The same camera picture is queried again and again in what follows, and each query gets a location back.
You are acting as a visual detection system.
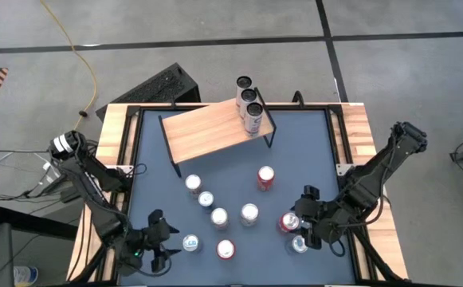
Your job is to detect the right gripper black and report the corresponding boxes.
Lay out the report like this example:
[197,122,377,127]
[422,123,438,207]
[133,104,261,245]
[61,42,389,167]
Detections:
[293,185,338,250]

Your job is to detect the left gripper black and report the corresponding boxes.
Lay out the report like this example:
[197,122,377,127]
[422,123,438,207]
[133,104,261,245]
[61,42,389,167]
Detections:
[141,209,182,274]

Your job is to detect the red Fanta strawberry can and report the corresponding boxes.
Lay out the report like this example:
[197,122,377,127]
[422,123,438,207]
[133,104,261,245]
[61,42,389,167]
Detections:
[216,238,237,261]
[257,165,276,191]
[277,212,300,234]

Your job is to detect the blue silver Red Bull can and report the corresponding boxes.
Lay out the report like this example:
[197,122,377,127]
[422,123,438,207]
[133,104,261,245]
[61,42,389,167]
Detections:
[182,234,203,254]
[286,234,310,255]
[197,191,216,212]

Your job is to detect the silver Diet Coke can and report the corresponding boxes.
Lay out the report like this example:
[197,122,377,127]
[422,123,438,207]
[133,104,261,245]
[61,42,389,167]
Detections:
[210,206,230,231]
[184,174,203,196]
[239,202,260,227]

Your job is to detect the white Celsius can black lid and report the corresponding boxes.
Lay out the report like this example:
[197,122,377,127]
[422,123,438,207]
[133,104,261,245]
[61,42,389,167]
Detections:
[235,75,253,96]
[243,101,265,139]
[239,88,258,111]

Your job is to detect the wooden shelf black metal legs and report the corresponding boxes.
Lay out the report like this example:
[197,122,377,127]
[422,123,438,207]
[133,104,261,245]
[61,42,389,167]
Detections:
[158,86,278,179]

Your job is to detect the blue-grey table mat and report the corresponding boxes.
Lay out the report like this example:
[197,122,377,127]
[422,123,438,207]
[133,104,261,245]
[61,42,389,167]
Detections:
[118,109,356,286]

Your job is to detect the white blue floor container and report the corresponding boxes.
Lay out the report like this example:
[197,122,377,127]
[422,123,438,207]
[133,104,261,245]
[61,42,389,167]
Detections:
[13,265,40,287]

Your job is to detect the black looped cable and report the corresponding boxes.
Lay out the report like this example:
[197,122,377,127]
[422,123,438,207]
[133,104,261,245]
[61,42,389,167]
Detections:
[129,254,173,279]
[326,233,347,259]

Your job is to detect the black floor rail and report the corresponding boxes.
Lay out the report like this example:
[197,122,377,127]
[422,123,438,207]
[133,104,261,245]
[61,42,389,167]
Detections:
[0,205,79,241]

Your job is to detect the yellow cable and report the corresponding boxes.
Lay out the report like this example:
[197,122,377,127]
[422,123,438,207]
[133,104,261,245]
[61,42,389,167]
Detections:
[38,0,98,132]

